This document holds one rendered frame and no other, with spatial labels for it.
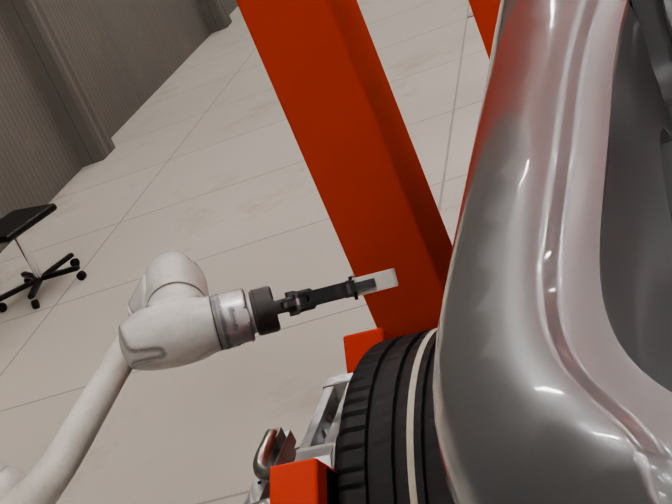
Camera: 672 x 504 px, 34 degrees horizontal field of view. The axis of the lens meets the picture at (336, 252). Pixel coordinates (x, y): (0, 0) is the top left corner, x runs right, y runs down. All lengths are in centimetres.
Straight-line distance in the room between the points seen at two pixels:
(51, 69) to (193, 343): 801
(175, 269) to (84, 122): 787
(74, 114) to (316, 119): 776
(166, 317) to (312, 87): 52
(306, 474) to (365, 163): 69
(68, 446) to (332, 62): 79
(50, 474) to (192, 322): 36
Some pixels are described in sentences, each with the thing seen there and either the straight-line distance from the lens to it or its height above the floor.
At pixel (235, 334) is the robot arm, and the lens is 173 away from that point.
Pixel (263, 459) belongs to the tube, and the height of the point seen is 101.
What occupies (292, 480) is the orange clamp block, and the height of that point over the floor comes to 115.
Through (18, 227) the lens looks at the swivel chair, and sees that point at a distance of 668.
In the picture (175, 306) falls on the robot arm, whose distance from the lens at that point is 174.
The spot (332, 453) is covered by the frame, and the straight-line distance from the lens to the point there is 162.
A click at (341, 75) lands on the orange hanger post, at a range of 196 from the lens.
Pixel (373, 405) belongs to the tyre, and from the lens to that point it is 159.
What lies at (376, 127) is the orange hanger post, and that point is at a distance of 198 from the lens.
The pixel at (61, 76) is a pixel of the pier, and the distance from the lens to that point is 964.
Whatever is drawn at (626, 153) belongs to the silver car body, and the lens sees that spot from 117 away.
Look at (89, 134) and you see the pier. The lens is 972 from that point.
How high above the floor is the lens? 193
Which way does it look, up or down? 21 degrees down
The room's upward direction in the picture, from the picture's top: 23 degrees counter-clockwise
